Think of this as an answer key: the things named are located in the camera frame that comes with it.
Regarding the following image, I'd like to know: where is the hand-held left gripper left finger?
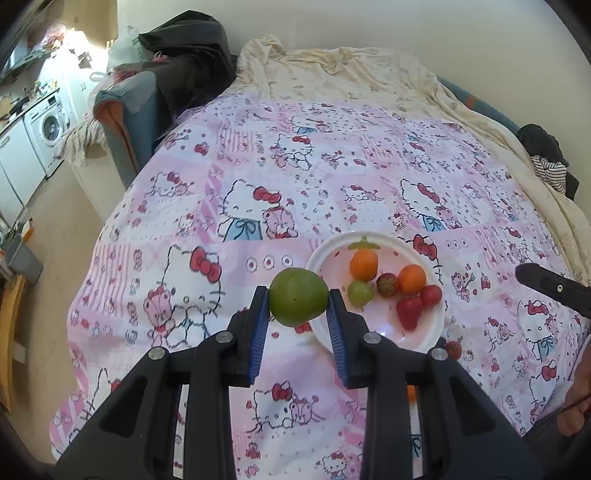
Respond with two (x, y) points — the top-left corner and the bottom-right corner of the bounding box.
(55, 285), (271, 480)

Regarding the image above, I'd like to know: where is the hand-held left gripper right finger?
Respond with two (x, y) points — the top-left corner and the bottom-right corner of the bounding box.
(325, 290), (543, 480)

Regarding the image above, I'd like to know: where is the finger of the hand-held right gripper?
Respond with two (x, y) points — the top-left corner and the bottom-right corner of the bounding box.
(514, 263), (591, 320)

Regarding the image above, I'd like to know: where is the green lime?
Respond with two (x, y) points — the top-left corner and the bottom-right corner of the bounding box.
(269, 268), (330, 328)
(347, 280), (375, 308)

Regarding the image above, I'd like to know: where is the pink strawberry print plate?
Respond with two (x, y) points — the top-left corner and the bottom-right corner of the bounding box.
(306, 232), (447, 354)

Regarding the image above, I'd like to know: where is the person's right hand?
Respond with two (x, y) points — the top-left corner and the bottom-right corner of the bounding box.
(556, 375), (591, 437)

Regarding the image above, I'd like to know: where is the striped cloth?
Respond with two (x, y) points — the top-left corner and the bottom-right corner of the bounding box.
(531, 156), (568, 195)

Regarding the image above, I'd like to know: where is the black cloth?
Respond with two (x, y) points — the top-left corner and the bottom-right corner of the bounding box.
(516, 124), (581, 200)

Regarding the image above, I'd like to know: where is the pink cartoon printed blanket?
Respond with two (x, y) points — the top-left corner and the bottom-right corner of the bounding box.
(48, 89), (591, 480)

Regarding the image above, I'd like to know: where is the grey bin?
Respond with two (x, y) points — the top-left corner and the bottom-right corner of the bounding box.
(4, 230), (45, 283)

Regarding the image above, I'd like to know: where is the wooden stool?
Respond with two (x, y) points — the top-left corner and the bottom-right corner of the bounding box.
(0, 272), (27, 412)

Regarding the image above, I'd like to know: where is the blue grey sofa armrest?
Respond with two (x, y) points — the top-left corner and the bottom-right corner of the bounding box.
(93, 69), (182, 189)

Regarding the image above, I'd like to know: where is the cream fringed towel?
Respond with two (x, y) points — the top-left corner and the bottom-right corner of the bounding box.
(54, 119), (110, 168)

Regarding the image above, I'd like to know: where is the cream floral duvet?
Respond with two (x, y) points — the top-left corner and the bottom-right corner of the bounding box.
(235, 36), (591, 280)

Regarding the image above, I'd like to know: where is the black bag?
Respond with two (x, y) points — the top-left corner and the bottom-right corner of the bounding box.
(137, 21), (239, 139)

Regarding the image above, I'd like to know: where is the white washing machine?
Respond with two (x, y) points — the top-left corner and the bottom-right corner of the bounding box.
(23, 95), (73, 179)

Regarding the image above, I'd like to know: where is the white kitchen cabinet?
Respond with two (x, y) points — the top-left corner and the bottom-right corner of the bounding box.
(0, 115), (48, 210)

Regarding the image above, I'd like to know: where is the white plastic bag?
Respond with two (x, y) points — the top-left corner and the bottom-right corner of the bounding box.
(105, 25), (145, 80)

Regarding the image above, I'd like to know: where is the blue bed frame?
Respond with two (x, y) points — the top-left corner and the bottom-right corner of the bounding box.
(435, 75), (523, 136)

